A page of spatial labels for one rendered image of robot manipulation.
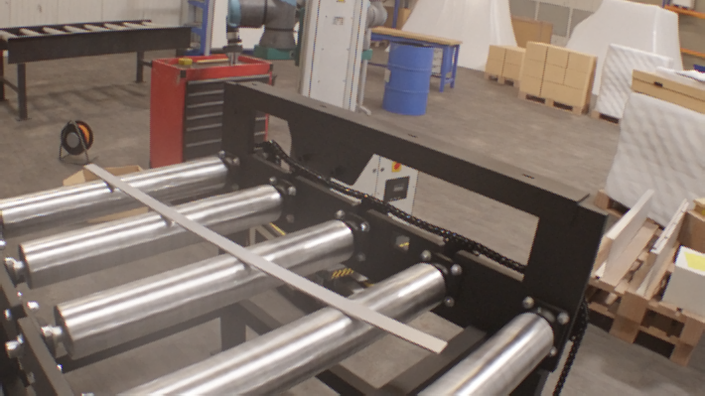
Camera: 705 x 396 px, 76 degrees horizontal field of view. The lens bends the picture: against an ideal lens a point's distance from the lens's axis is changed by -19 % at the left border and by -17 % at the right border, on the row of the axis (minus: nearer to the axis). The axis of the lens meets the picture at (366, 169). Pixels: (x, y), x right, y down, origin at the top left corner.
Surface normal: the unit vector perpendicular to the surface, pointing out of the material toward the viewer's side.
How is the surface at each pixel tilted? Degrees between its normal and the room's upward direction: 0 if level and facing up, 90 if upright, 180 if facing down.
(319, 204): 90
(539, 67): 90
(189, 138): 90
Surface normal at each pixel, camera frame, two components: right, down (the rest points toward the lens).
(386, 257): -0.66, 0.17
